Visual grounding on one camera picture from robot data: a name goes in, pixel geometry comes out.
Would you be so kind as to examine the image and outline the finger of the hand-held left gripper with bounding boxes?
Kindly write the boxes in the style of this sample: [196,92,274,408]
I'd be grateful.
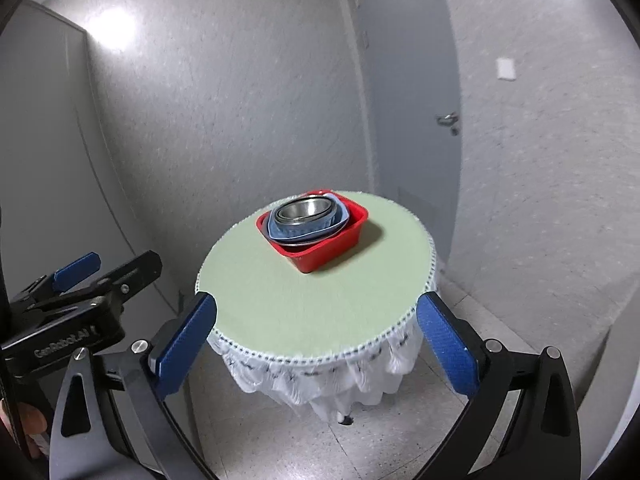
[10,252,102,311]
[70,251,164,307]

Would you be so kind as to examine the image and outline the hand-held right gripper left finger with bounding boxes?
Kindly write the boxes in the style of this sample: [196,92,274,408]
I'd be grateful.
[50,292,219,480]

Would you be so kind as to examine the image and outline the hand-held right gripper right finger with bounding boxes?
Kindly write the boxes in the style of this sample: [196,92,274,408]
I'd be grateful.
[415,291,584,480]

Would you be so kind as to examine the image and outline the red square plastic basin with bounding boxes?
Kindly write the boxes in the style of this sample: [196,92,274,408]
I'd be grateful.
[256,189,371,274]

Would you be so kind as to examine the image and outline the blue square plate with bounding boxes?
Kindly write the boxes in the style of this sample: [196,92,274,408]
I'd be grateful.
[265,192,352,244]

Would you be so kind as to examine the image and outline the small steel bowl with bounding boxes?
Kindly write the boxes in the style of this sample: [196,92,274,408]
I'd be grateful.
[272,198,339,229]
[278,199,335,224]

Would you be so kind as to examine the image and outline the person's left hand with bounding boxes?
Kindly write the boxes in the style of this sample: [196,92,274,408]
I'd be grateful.
[21,406,50,459]

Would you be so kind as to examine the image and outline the grey door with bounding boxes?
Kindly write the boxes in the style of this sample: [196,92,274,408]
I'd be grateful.
[334,0,464,261]

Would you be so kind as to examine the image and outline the metal door handle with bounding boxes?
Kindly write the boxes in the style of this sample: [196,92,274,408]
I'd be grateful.
[436,111,461,136]

